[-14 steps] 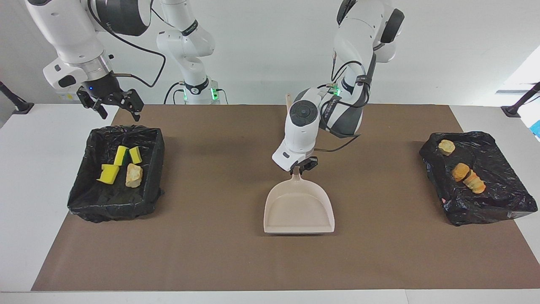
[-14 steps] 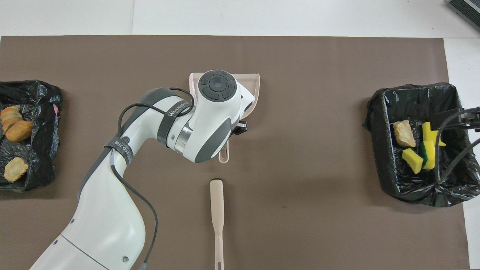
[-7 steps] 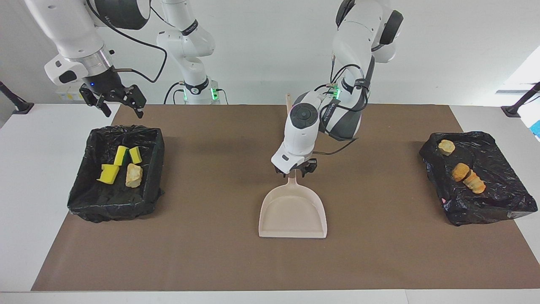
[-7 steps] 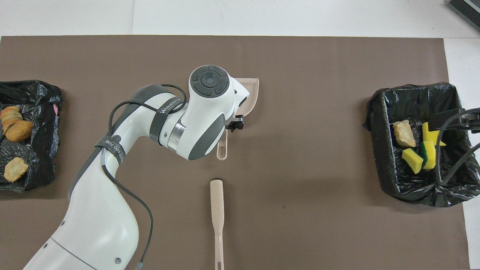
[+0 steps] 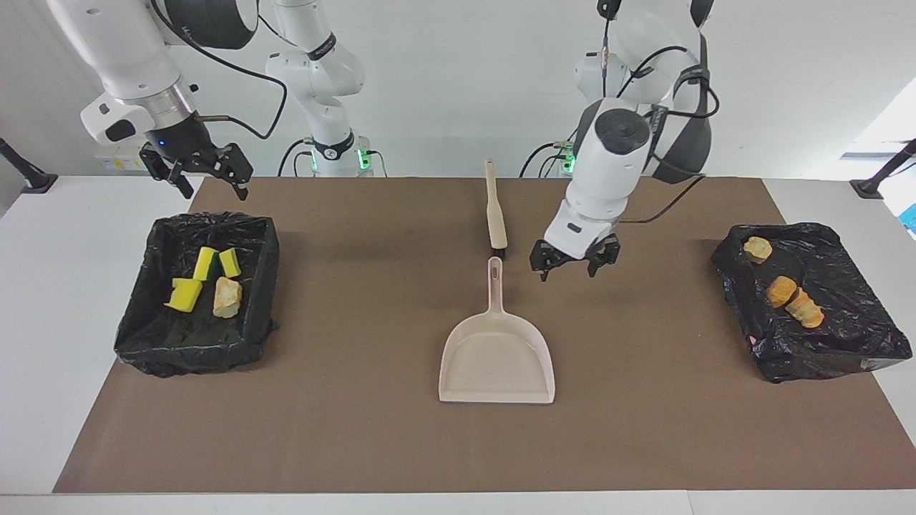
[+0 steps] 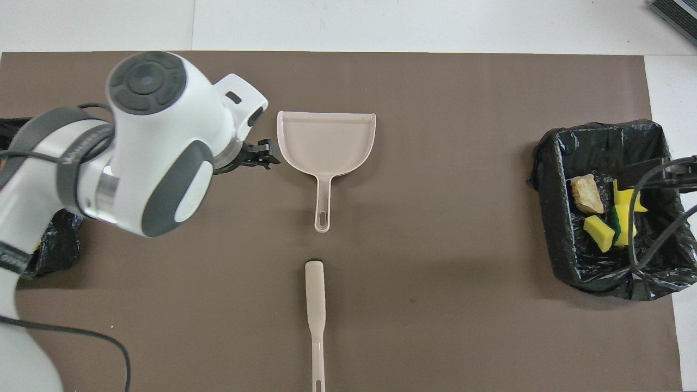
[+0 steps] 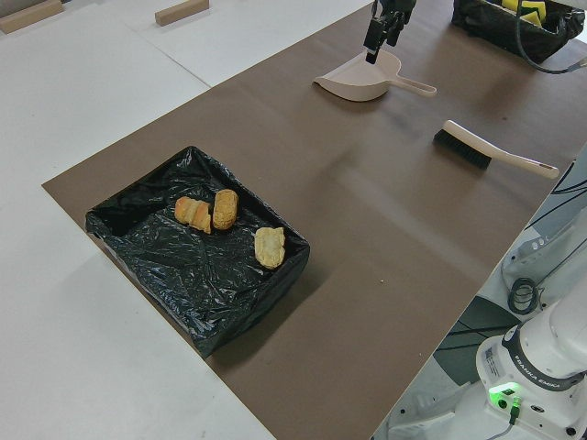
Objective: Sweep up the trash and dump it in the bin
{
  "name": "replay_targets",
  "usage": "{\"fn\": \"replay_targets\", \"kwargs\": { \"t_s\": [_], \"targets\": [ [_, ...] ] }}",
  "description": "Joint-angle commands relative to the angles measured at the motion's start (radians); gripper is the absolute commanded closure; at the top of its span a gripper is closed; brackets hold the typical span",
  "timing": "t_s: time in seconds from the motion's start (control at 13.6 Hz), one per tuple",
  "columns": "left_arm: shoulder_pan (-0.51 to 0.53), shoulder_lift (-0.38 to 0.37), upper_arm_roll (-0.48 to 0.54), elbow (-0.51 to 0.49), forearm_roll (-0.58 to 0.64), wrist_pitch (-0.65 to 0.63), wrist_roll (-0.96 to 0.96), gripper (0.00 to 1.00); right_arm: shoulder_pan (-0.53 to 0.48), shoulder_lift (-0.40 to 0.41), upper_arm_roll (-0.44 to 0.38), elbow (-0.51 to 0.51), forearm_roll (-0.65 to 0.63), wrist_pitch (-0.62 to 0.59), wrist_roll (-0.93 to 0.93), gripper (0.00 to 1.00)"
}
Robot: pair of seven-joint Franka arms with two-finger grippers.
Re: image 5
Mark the green and yellow sponge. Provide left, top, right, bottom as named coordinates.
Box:
left=193, top=246, right=220, bottom=282

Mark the pale beige foam chunk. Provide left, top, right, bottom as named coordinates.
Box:
left=213, top=277, right=244, bottom=319

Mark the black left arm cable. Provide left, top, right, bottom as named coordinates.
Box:
left=600, top=0, right=721, bottom=225

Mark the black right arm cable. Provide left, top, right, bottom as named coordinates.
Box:
left=149, top=0, right=289, bottom=141

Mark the brown table mat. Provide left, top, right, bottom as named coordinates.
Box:
left=52, top=177, right=916, bottom=494

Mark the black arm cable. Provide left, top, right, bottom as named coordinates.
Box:
left=149, top=0, right=289, bottom=141
left=600, top=0, right=721, bottom=225

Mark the white wall box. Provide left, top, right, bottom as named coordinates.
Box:
left=94, top=136, right=171, bottom=172

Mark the tan crinkled foam scrap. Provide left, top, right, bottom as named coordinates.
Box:
left=786, top=288, right=826, bottom=330

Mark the beige plastic dustpan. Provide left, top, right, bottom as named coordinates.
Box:
left=438, top=256, right=557, bottom=406

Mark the beige hand brush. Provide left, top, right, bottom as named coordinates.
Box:
left=484, top=158, right=510, bottom=260

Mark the notched yellow sponge piece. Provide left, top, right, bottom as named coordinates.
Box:
left=164, top=278, right=204, bottom=313

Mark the black bag lined bin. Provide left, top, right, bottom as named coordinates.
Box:
left=113, top=211, right=281, bottom=378

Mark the black camera stand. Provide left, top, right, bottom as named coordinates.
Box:
left=0, top=136, right=59, bottom=195
left=849, top=138, right=916, bottom=200

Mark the black bag bin, pink patch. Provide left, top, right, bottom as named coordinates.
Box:
left=710, top=222, right=914, bottom=384

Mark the brown cork-like foam lump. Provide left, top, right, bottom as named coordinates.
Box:
left=766, top=275, right=799, bottom=309

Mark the black base cable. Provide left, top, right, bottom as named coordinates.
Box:
left=278, top=138, right=316, bottom=177
left=519, top=142, right=573, bottom=178

